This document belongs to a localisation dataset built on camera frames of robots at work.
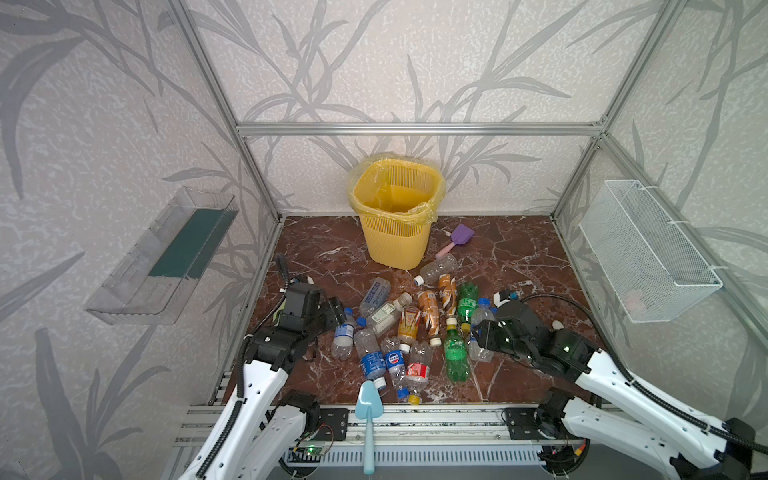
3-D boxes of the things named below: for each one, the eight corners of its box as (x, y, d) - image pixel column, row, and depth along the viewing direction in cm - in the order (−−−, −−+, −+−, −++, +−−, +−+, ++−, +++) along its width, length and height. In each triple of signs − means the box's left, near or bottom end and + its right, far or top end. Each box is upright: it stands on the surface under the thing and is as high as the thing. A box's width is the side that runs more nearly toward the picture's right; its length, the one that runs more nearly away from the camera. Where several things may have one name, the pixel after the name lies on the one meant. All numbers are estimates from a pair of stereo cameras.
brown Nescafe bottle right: (440, 315, 94) (442, 309, 90) (437, 281, 102) (439, 274, 99) (458, 315, 94) (460, 309, 91) (453, 281, 102) (455, 274, 99)
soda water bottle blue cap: (354, 324, 93) (351, 316, 89) (375, 284, 102) (374, 275, 98) (371, 331, 92) (370, 324, 87) (392, 290, 101) (391, 281, 97)
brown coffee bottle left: (419, 346, 87) (420, 341, 84) (418, 296, 97) (418, 290, 94) (440, 346, 87) (441, 341, 84) (436, 296, 97) (437, 290, 94)
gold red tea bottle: (394, 351, 85) (394, 347, 83) (401, 310, 94) (401, 305, 91) (414, 354, 85) (415, 350, 82) (420, 313, 93) (420, 308, 90)
